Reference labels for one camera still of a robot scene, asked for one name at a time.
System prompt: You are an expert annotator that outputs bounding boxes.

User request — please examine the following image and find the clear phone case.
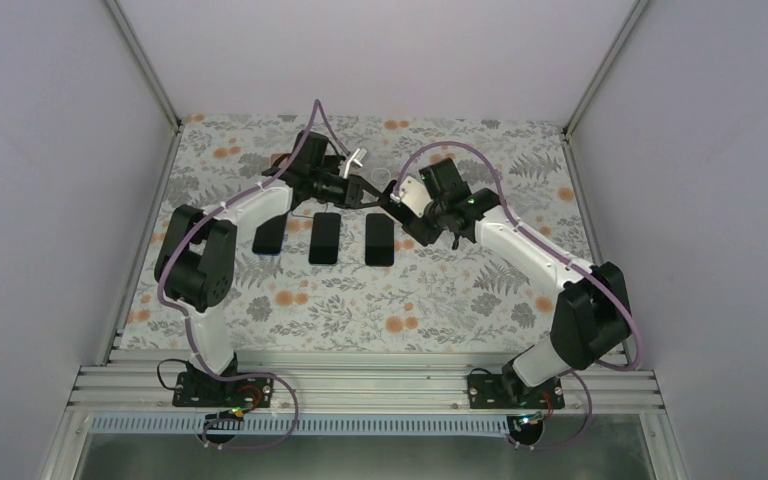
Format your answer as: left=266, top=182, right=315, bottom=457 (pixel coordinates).
left=354, top=150, right=399, bottom=190

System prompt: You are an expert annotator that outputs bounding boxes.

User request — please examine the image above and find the dark blue phone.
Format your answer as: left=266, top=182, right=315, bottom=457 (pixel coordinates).
left=364, top=213, right=395, bottom=267

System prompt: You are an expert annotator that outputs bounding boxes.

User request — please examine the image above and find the teal phone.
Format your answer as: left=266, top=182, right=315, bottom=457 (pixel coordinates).
left=308, top=212, right=342, bottom=265

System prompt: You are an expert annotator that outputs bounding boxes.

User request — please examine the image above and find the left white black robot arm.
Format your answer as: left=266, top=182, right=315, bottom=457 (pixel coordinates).
left=154, top=130, right=380, bottom=405

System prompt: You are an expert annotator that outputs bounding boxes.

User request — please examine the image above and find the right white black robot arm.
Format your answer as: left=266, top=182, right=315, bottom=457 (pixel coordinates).
left=390, top=159, right=632, bottom=407

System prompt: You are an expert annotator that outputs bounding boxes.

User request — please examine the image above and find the floral patterned table mat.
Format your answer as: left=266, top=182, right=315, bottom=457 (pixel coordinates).
left=121, top=114, right=590, bottom=352

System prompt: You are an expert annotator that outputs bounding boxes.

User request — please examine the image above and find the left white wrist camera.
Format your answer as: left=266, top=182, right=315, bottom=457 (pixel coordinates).
left=340, top=148, right=368, bottom=179

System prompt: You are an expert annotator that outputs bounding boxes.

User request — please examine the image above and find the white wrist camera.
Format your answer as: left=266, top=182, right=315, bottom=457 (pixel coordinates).
left=390, top=175, right=432, bottom=218
left=340, top=148, right=368, bottom=179

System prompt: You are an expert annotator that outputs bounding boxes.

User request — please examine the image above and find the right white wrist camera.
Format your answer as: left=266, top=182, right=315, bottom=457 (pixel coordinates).
left=390, top=175, right=432, bottom=218

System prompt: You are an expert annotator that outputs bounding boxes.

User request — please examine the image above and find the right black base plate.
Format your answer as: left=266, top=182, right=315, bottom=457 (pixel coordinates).
left=466, top=368, right=565, bottom=410

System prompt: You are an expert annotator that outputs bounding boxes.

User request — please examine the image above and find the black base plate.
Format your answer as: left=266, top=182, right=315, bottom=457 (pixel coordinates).
left=466, top=368, right=565, bottom=410
left=172, top=370, right=274, bottom=410

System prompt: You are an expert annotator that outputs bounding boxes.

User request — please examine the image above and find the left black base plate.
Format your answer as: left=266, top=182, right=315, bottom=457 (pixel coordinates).
left=172, top=370, right=274, bottom=410

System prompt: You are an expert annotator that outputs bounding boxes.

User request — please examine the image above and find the aluminium rail frame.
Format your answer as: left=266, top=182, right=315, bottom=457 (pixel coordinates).
left=43, top=349, right=686, bottom=479

